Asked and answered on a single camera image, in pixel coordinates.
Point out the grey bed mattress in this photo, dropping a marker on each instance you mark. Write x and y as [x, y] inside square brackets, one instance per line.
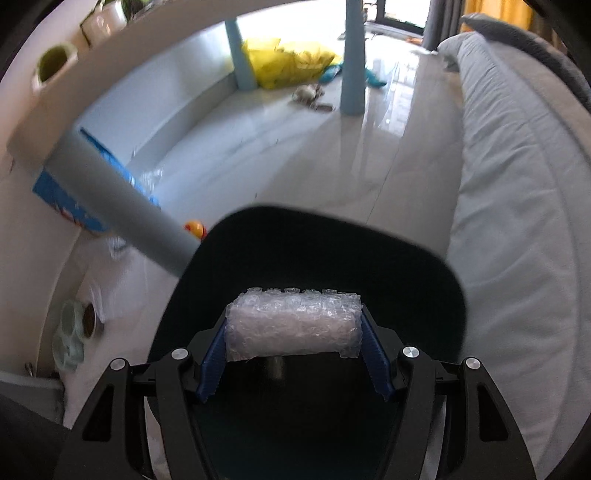
[520, 239]

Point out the dark grey fleece blanket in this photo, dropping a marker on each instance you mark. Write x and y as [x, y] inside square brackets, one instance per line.
[535, 46]

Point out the blue printed package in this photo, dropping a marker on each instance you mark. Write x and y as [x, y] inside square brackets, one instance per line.
[50, 191]

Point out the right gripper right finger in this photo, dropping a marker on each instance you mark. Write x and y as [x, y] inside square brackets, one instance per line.
[481, 439]

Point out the bubble wrap roll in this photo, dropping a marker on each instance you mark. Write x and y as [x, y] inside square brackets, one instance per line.
[277, 323]

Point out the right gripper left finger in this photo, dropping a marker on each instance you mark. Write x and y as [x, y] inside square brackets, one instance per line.
[109, 438]

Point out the small orange toy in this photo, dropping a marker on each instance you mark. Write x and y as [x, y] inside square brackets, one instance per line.
[196, 228]

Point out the yellow plastic bag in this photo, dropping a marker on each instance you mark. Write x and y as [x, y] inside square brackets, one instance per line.
[277, 64]

